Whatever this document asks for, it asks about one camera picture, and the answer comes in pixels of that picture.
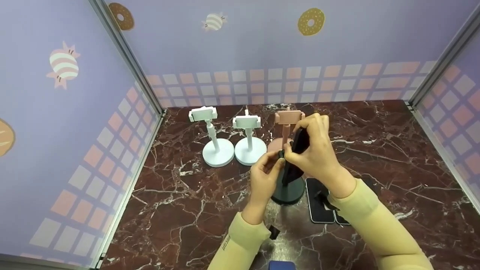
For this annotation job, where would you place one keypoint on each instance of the tall white phone stand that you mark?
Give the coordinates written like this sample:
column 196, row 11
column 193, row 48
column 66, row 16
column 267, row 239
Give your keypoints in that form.
column 217, row 153

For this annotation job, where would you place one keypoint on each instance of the short white phone stand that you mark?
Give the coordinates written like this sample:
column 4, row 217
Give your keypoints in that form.
column 249, row 150

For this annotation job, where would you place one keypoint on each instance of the person's left hand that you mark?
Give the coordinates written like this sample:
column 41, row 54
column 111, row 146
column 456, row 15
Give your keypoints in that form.
column 262, row 183

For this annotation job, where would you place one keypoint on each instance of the blue rectangular object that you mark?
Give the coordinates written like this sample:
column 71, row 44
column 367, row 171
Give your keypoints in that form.
column 282, row 265

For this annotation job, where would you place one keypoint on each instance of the pink phone stand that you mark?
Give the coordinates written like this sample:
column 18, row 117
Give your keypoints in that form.
column 287, row 117

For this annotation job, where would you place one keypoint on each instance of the person's right hand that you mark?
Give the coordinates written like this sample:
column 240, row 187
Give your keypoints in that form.
column 320, row 153

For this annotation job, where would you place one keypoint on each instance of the silver-edged black smartphone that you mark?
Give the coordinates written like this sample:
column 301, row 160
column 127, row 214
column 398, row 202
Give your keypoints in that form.
column 318, row 210

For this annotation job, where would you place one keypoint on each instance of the black phone stand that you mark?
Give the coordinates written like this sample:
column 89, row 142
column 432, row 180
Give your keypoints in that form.
column 288, row 191

